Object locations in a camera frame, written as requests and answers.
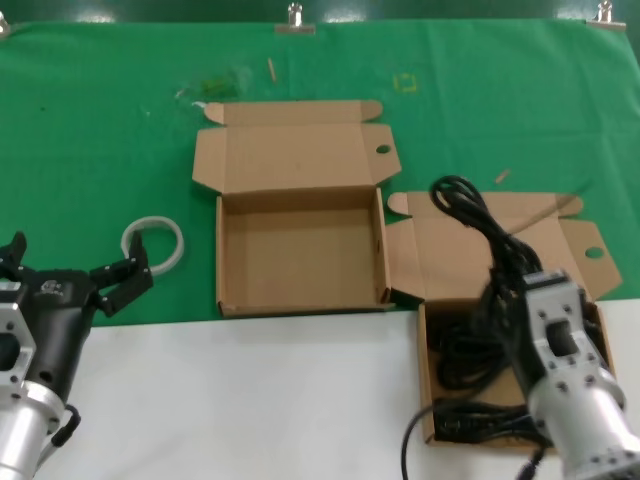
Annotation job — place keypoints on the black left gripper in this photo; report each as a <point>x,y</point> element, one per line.
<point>60,320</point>

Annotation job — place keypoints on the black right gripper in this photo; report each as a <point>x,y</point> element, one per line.
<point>520,340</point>

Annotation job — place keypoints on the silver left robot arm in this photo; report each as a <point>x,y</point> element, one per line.
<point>20,435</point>

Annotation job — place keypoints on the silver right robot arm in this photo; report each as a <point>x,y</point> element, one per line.
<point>585,430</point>

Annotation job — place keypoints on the empty open cardboard box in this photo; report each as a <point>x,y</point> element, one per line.
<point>300,250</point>

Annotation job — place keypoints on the translucent white tape roll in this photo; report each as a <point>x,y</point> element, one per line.
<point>150,221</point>

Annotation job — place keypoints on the green table cloth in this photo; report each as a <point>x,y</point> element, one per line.
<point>75,125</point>

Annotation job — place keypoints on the short wooden stick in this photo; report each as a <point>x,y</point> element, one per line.
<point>501,176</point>

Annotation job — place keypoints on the clear plastic wrapper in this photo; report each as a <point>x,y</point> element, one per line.
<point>215,86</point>

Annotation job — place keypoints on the thin wooden stick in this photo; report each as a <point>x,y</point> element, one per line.
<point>271,69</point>

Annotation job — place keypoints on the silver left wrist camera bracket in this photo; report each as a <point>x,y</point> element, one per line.
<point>10,315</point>

